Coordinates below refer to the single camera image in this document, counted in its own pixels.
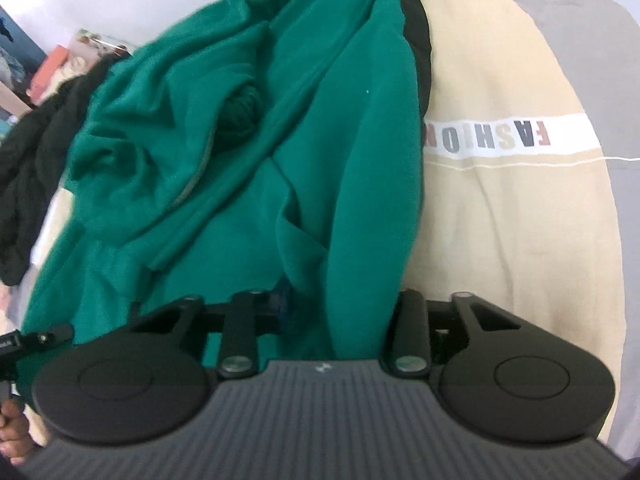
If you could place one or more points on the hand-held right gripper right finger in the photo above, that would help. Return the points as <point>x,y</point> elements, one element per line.
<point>412,320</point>

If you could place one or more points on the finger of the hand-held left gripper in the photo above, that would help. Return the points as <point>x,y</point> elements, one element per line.
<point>47,336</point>

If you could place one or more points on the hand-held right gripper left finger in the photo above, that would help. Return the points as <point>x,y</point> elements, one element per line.
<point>281,306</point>

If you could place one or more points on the green printed sweatshirt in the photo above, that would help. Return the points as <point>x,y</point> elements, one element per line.
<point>250,135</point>

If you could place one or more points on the person's left hand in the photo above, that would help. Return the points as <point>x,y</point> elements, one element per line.
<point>12,432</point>

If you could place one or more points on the patchwork bed sheet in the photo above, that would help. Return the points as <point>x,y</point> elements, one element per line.
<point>500,210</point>

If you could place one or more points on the black puffer jacket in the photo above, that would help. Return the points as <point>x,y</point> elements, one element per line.
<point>30,160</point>

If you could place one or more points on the orange box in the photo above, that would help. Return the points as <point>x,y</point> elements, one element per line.
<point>47,72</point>

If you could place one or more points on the cream cloth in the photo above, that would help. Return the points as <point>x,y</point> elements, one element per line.
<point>77,66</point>

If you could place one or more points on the black garment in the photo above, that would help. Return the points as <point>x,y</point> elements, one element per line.
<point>420,35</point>

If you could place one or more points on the printed plastic bag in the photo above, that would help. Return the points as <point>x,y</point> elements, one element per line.
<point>102,42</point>

